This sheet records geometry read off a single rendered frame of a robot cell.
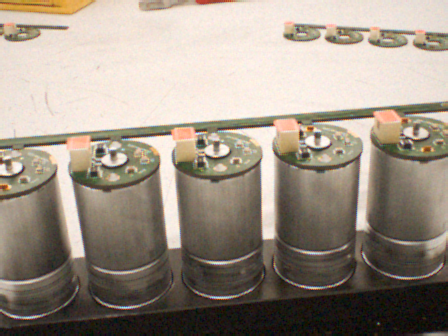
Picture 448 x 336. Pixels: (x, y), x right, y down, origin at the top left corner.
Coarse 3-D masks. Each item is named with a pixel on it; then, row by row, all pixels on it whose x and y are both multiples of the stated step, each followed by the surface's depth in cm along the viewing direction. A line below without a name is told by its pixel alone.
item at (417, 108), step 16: (320, 112) 21; (336, 112) 21; (352, 112) 21; (368, 112) 21; (400, 112) 21; (416, 112) 21; (432, 112) 21; (128, 128) 20; (144, 128) 20; (160, 128) 20; (208, 128) 20; (224, 128) 20; (240, 128) 20; (0, 144) 20; (16, 144) 20; (32, 144) 20; (48, 144) 20
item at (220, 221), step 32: (192, 192) 18; (224, 192) 18; (256, 192) 19; (192, 224) 19; (224, 224) 19; (256, 224) 19; (192, 256) 20; (224, 256) 19; (256, 256) 20; (192, 288) 20; (224, 288) 20
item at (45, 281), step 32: (32, 192) 18; (0, 224) 18; (32, 224) 18; (64, 224) 19; (0, 256) 18; (32, 256) 19; (64, 256) 19; (0, 288) 19; (32, 288) 19; (64, 288) 20
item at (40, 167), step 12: (0, 156) 19; (24, 156) 19; (36, 156) 19; (48, 156) 19; (24, 168) 19; (36, 168) 19; (48, 168) 19; (0, 180) 18; (12, 180) 18; (24, 180) 18; (36, 180) 18; (48, 180) 18; (0, 192) 18; (12, 192) 18; (24, 192) 18
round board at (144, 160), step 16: (96, 144) 19; (128, 144) 20; (144, 144) 19; (128, 160) 19; (144, 160) 19; (160, 160) 19; (80, 176) 18; (96, 176) 18; (128, 176) 18; (144, 176) 18
